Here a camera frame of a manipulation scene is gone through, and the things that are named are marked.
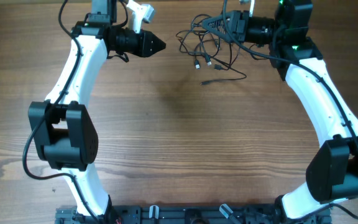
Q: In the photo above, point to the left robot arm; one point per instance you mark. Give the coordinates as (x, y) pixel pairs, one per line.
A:
(62, 131)

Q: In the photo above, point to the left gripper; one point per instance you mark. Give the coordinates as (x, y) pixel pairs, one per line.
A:
(146, 49)

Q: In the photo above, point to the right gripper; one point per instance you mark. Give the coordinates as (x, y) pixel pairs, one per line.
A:
(238, 25)

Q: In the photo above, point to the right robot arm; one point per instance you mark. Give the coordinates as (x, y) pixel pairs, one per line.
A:
(332, 175)

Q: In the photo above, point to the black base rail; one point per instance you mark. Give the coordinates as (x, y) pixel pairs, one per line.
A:
(254, 213)

